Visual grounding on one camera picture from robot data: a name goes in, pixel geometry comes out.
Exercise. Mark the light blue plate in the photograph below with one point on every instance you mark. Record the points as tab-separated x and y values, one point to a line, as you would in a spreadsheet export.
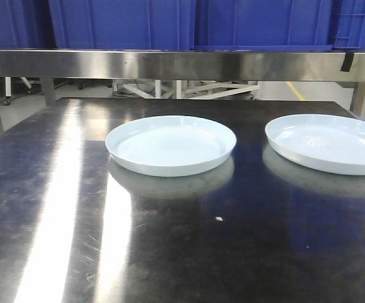
170	146
327	143

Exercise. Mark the middle-right blue plastic bin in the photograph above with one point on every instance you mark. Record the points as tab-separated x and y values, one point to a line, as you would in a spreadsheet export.
267	26

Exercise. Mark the middle-left blue plastic bin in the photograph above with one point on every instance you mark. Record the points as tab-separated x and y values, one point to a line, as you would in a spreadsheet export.
124	25

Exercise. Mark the right steel table leg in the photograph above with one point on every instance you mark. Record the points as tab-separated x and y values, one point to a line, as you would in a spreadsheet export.
358	97

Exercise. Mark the black tape strip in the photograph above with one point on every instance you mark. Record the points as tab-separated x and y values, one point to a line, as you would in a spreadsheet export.
347	62

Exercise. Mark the right blue plastic bin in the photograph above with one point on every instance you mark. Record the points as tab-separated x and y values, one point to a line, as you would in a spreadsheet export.
347	26

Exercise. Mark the left blue plastic bin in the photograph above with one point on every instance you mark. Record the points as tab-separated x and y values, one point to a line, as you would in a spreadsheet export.
26	25

